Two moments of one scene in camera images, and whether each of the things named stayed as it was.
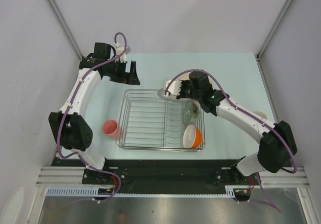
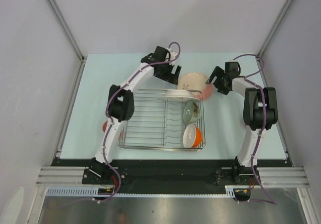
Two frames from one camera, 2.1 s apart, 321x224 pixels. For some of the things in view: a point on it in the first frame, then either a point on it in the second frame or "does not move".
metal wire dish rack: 148,121 does not move
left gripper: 130,78 to 171,78
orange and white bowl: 192,136 does not move
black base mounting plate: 164,176 does not move
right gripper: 181,95 to 218,72
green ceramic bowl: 192,112 does not move
